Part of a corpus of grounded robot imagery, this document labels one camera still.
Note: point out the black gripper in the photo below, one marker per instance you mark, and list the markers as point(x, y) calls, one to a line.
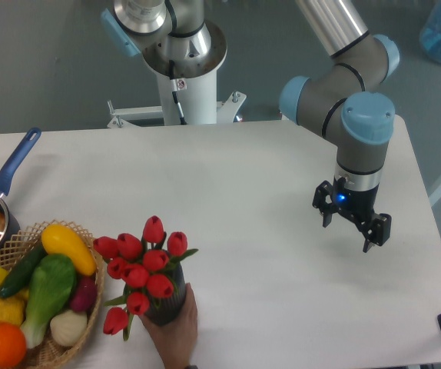
point(355, 206)

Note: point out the dark ribbed vase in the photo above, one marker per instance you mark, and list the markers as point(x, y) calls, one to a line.
point(164, 310)

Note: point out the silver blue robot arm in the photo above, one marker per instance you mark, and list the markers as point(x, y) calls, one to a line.
point(342, 107)

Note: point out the person's hand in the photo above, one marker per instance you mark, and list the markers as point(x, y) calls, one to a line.
point(175, 342)

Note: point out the red tulip bouquet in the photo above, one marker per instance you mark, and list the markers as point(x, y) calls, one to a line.
point(141, 264)

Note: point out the purple onion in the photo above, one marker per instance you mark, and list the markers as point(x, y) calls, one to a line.
point(85, 295)

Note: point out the yellow squash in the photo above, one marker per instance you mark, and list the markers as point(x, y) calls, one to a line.
point(59, 239)

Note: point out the white garlic bulb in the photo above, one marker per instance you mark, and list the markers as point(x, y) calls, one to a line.
point(68, 327)

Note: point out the green lettuce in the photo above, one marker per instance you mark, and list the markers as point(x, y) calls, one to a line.
point(50, 288)

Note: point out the green cucumber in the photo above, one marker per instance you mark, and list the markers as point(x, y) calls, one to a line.
point(21, 274)

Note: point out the orange fruit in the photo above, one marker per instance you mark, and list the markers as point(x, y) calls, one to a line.
point(12, 345)

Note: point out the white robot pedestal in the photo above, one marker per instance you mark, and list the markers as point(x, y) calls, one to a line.
point(186, 75)

